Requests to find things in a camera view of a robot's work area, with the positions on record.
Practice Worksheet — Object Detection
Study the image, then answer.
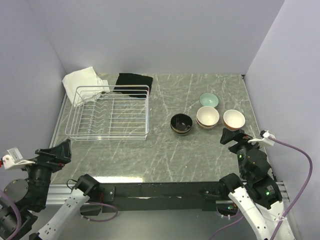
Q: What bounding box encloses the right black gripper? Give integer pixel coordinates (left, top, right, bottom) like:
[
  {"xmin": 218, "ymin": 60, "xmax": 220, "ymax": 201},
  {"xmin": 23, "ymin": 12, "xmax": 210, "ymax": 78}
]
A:
[{"xmin": 219, "ymin": 126, "xmax": 265, "ymax": 178}]

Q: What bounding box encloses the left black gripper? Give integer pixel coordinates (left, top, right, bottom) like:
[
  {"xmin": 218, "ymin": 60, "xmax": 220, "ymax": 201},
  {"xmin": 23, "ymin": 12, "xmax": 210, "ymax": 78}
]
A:
[{"xmin": 15, "ymin": 137, "xmax": 71, "ymax": 207}]

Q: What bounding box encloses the orange bowl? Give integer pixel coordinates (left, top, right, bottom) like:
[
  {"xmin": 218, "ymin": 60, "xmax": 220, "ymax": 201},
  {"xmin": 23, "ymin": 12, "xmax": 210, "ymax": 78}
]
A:
[{"xmin": 223, "ymin": 109, "xmax": 246, "ymax": 131}]

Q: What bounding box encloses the dark red bowl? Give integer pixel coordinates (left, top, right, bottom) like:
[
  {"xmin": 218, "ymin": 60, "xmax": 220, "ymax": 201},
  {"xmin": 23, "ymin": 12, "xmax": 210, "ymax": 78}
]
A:
[{"xmin": 197, "ymin": 122, "xmax": 216, "ymax": 130}]

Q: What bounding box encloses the beige floral bowl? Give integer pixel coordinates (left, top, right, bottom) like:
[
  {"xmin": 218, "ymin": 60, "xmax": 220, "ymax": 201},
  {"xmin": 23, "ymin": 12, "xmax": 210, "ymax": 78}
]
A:
[{"xmin": 196, "ymin": 106, "xmax": 220, "ymax": 127}]

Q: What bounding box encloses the light blue bowl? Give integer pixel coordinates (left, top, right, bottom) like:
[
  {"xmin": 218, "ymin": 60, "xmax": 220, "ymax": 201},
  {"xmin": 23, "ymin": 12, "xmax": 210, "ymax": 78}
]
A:
[{"xmin": 199, "ymin": 92, "xmax": 219, "ymax": 108}]

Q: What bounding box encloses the dark brown patterned bowl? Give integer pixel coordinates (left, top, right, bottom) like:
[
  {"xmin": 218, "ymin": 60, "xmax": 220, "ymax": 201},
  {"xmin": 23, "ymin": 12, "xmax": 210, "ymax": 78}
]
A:
[{"xmin": 170, "ymin": 125, "xmax": 192, "ymax": 136}]

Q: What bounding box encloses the tan ceramic bowl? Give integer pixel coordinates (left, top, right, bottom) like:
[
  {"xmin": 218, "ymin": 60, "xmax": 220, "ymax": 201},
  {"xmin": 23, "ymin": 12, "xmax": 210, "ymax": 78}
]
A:
[{"xmin": 170, "ymin": 113, "xmax": 193, "ymax": 132}]

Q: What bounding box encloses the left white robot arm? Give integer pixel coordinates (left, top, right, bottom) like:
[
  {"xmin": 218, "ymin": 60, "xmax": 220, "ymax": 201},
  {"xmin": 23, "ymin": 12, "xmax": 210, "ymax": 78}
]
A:
[{"xmin": 0, "ymin": 139, "xmax": 100, "ymax": 240}]

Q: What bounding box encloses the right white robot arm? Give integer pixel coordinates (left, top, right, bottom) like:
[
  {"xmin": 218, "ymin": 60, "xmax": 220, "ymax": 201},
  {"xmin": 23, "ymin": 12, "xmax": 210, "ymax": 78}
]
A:
[{"xmin": 219, "ymin": 127, "xmax": 295, "ymax": 240}]

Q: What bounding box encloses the white folded cloth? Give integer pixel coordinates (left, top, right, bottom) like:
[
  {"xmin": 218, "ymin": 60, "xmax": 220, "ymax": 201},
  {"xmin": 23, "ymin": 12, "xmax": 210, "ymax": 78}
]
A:
[{"xmin": 62, "ymin": 66, "xmax": 110, "ymax": 107}]

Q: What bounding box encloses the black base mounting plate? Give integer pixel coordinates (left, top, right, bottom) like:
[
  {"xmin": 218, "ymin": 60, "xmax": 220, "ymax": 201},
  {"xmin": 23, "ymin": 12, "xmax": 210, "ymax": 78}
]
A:
[{"xmin": 89, "ymin": 181, "xmax": 238, "ymax": 215}]

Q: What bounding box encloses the black folded cloth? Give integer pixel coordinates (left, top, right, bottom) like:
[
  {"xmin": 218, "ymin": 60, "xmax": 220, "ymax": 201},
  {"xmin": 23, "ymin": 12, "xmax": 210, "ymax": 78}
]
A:
[{"xmin": 113, "ymin": 73, "xmax": 153, "ymax": 99}]

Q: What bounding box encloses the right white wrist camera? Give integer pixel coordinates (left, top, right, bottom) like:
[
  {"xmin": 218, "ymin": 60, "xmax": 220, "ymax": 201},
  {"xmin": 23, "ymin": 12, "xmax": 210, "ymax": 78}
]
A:
[{"xmin": 248, "ymin": 130, "xmax": 275, "ymax": 147}]

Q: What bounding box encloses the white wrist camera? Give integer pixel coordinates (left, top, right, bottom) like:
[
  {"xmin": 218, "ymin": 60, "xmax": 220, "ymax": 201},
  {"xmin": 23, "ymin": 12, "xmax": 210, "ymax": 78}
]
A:
[
  {"xmin": 248, "ymin": 130, "xmax": 275, "ymax": 147},
  {"xmin": 1, "ymin": 147, "xmax": 35, "ymax": 170}
]

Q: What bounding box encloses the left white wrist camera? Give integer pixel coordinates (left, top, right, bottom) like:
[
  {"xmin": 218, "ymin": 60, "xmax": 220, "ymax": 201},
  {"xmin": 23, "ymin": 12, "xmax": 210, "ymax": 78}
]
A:
[{"xmin": 1, "ymin": 147, "xmax": 35, "ymax": 170}]

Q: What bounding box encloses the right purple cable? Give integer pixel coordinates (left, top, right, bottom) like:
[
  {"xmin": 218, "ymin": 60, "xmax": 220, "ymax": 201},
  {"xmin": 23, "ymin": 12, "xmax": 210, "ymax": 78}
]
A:
[{"xmin": 211, "ymin": 139, "xmax": 313, "ymax": 240}]

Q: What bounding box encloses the white wire dish rack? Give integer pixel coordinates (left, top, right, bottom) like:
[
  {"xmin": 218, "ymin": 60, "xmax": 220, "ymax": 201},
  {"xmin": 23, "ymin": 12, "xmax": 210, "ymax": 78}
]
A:
[{"xmin": 65, "ymin": 85, "xmax": 150, "ymax": 141}]

